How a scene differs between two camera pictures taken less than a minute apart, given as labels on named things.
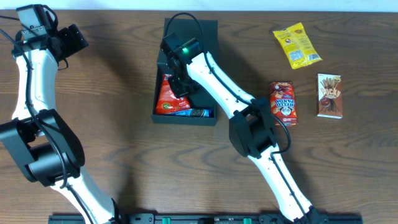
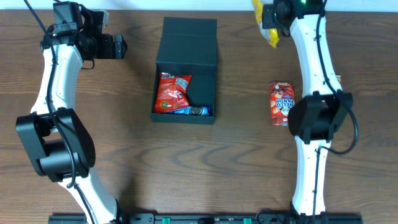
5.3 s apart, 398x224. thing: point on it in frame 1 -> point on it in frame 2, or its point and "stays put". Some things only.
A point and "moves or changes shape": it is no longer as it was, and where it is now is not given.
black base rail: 211,218 stays put
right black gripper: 182,88 -> 267,19
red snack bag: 167,100 stays put
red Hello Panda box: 282,96 stays put
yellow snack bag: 297,46 moves or changes shape
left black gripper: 74,37 -> 118,46
